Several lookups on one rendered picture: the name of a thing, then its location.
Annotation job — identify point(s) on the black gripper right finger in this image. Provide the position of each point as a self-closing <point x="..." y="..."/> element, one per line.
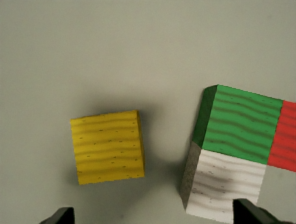
<point x="245" y="212"/>

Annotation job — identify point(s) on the green cube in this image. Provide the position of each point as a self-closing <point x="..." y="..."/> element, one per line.
<point x="237" y="123"/>

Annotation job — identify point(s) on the yellow cube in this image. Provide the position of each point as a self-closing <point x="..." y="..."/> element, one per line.
<point x="109" y="147"/>

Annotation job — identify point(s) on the white wood-grain cube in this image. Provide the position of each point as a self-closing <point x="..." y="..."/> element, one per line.
<point x="212" y="180"/>

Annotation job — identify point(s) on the red cube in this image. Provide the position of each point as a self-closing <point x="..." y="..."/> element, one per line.
<point x="283" y="150"/>

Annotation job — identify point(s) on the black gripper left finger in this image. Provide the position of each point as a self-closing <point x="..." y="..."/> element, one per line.
<point x="61" y="216"/>

